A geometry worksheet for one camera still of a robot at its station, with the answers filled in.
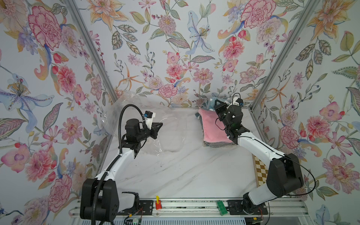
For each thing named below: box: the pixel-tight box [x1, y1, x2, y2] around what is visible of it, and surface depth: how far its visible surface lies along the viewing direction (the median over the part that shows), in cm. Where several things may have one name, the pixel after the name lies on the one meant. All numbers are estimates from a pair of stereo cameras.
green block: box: [216, 200, 228, 217], surface depth 75 cm
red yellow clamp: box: [155, 195, 163, 210], surface depth 76 cm
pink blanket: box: [198, 109, 233, 143], surface depth 88 cm
